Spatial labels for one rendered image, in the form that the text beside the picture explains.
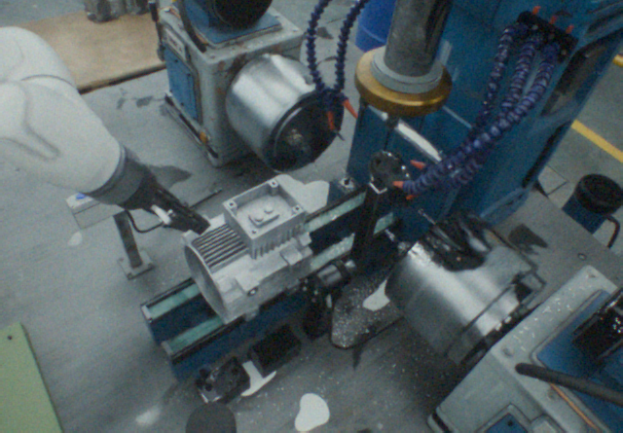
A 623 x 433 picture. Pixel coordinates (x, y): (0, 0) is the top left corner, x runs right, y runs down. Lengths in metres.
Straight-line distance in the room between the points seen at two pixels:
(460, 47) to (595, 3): 0.28
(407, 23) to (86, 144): 0.52
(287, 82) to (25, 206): 0.78
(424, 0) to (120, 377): 0.93
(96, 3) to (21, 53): 2.67
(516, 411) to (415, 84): 0.55
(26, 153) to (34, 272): 0.73
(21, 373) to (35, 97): 0.69
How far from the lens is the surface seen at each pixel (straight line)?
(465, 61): 1.09
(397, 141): 1.11
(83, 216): 1.05
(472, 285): 0.88
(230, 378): 1.04
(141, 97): 1.73
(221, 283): 0.87
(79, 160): 0.65
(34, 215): 1.45
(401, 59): 0.87
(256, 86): 1.18
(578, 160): 3.23
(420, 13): 0.83
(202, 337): 1.01
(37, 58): 0.76
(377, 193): 0.81
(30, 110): 0.62
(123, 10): 3.54
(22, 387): 1.17
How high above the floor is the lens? 1.84
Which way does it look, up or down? 50 degrees down
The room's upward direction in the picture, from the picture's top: 8 degrees clockwise
